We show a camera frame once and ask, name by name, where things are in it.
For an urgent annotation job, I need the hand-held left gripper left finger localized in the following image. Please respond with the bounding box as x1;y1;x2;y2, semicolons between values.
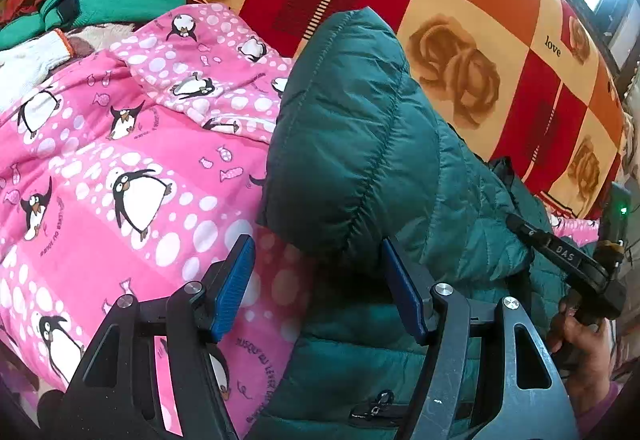
37;234;257;440

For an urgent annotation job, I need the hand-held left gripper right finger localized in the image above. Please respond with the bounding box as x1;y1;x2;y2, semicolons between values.
381;236;581;440

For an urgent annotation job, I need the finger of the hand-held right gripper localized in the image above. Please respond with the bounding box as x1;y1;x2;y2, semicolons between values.
506;213;601;277

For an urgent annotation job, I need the dark green puffer jacket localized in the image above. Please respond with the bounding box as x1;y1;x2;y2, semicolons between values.
247;6;601;440

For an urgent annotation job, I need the person's right forearm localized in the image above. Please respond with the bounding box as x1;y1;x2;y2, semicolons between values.
575;377;626;440

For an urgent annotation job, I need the person's right hand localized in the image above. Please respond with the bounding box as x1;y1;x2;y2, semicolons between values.
546;297;618;416

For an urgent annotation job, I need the pink penguin print blanket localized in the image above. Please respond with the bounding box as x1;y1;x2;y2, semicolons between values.
0;3;321;440

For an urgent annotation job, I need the red checkered rose print blanket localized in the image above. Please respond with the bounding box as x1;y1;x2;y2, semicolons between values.
120;0;636;221

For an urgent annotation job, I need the beige fleece cloth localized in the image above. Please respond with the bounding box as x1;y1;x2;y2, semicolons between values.
62;22;137;57

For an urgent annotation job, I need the white knit glove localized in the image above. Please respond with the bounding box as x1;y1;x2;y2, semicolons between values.
0;29;71;94

